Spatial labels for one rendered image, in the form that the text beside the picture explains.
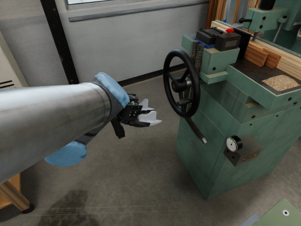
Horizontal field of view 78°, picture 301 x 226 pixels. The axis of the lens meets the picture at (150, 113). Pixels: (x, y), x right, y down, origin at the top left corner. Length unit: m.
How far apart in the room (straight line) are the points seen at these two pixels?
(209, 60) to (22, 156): 0.66
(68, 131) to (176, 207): 1.16
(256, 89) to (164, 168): 0.95
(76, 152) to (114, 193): 0.96
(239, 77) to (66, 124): 0.66
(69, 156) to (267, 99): 0.61
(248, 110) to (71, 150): 0.63
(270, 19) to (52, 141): 0.85
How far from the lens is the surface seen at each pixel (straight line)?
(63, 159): 0.47
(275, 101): 0.71
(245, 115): 0.80
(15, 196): 1.33
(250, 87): 0.75
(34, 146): 0.20
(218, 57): 0.76
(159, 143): 1.60
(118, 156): 1.54
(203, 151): 1.14
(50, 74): 1.99
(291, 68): 0.85
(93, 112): 0.30
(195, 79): 0.68
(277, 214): 0.61
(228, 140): 0.82
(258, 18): 0.87
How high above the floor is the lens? 1.24
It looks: 41 degrees down
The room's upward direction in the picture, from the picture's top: straight up
